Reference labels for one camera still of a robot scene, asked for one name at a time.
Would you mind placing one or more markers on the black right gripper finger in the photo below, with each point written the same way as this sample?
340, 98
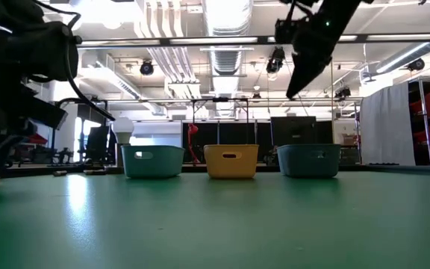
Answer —
306, 74

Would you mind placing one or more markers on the black ceiling spotlight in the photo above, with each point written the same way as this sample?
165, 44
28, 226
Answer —
276, 60
343, 91
147, 68
416, 64

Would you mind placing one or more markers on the silver black battery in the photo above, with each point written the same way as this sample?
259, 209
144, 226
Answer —
60, 173
102, 172
90, 172

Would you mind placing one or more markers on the black monitor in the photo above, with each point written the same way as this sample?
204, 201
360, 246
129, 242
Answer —
293, 130

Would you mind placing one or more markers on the cardboard box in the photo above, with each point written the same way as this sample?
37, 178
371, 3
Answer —
349, 140

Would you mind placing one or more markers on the black office chair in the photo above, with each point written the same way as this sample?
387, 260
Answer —
97, 143

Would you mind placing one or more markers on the slate blue plastic bin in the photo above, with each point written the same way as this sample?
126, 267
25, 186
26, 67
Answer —
308, 162

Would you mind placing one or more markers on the black partition panel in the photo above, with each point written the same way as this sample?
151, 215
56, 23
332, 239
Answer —
233, 132

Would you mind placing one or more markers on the white curtain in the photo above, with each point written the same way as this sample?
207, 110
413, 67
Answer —
386, 127

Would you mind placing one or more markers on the overhead bar with light strips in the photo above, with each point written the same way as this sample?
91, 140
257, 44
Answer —
215, 40

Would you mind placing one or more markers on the yellow plastic bin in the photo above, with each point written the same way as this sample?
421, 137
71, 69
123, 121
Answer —
231, 168

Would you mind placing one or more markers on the red stand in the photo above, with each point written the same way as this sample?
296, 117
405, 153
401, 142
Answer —
192, 129

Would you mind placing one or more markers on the light teal plastic bin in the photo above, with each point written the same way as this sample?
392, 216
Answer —
162, 164

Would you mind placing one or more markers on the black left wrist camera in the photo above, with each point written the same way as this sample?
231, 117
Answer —
32, 52

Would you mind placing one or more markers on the silver ventilation duct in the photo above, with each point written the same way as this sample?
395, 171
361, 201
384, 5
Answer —
228, 63

